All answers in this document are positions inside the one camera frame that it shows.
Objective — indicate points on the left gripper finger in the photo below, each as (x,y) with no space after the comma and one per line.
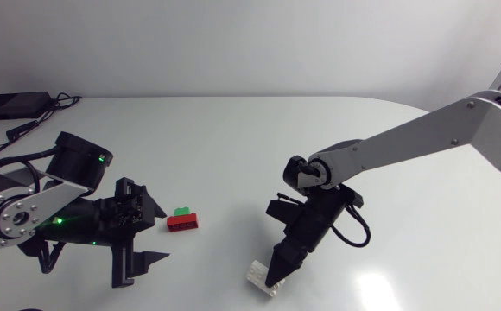
(152,204)
(131,265)

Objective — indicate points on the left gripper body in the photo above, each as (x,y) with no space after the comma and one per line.
(123,216)

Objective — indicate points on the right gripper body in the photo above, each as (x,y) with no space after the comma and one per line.
(315,220)

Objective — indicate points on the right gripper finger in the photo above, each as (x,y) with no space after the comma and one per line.
(275,268)
(293,264)

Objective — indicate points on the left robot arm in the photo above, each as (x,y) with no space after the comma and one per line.
(47,203)

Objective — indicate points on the white toy brick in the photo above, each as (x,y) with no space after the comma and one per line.
(255,273)

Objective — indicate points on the green toy brick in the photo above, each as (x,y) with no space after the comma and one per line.
(182,211)

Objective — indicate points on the red toy brick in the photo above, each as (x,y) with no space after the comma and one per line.
(182,223)

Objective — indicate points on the black power brick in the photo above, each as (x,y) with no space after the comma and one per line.
(15,105)

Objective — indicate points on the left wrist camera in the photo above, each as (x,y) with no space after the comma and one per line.
(125,188)

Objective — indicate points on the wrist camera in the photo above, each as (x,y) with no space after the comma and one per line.
(125,188)
(281,211)

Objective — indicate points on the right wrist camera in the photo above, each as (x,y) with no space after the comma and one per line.
(281,211)

